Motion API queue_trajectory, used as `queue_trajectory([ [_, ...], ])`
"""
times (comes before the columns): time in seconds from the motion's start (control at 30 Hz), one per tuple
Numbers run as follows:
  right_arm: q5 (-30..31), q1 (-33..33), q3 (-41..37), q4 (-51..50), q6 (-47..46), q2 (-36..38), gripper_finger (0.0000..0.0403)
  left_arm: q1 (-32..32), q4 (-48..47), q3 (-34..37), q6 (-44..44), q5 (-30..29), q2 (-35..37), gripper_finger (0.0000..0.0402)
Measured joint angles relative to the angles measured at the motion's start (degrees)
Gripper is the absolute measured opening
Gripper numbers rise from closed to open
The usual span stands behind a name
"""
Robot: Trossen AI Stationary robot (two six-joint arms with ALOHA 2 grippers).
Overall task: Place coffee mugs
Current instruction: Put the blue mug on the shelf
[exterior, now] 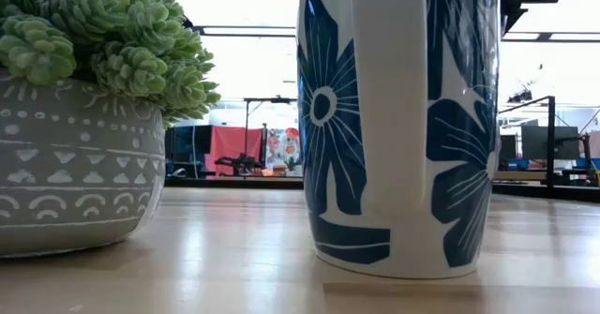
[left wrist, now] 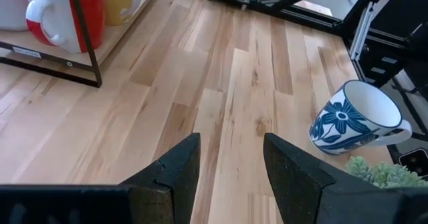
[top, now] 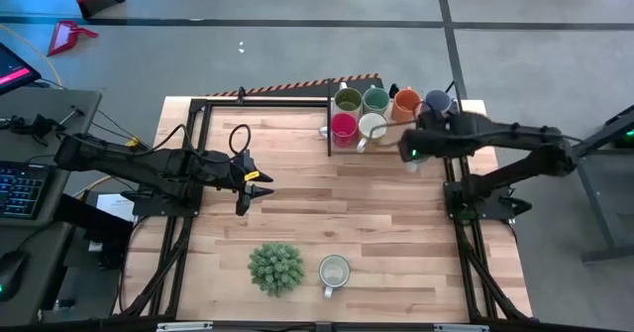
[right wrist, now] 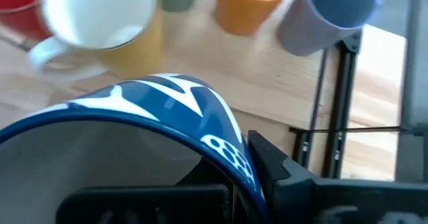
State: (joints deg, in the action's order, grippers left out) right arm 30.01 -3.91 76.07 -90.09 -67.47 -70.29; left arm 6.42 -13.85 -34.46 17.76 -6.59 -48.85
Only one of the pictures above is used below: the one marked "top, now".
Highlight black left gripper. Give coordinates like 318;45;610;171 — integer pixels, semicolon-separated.
213;148;275;218

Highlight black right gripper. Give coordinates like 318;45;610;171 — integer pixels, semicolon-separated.
398;111;465;165

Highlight lavender blue mug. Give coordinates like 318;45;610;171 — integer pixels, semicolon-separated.
420;88;455;118

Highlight orange mug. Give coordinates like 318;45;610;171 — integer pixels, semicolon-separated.
390;86;422;123

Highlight teal green mug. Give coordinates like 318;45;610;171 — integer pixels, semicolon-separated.
363;84;391;116

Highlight red mug white handle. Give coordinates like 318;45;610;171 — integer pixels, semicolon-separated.
319;112;361;149

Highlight white mug green interior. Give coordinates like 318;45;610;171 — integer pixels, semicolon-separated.
332;81;365;120

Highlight succulent plant grey pot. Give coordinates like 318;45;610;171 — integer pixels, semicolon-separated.
247;241;306;298

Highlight hazard striped black platform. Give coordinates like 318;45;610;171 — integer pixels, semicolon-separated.
205;72;387;99

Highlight white paper sheet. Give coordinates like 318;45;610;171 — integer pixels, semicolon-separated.
96;192;138;223

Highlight black metal stand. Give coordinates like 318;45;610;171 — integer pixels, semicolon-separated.
544;104;634;267

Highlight black monitor stand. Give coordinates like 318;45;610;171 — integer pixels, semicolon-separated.
52;192;135;272

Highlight grey desk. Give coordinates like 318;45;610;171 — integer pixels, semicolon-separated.
0;87;104;332

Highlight black clamp tool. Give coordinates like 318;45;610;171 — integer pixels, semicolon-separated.
0;104;85;143

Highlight backlit black keyboard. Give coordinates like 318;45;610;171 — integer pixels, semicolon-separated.
0;161;51;222

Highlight red dustpan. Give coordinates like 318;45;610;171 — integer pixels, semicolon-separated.
47;20;100;58

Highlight black computer mouse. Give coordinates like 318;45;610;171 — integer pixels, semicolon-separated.
0;250;30;303

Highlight black tablet screen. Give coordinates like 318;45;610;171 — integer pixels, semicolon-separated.
0;42;44;97

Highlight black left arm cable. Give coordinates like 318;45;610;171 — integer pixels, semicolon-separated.
148;122;253;160

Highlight wooden shelf black frame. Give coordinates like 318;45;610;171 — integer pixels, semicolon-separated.
325;77;467;159

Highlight black metal table frame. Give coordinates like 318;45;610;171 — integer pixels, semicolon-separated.
118;86;534;323

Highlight silver metal bracket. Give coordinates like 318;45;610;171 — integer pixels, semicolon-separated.
156;321;214;332
433;323;491;332

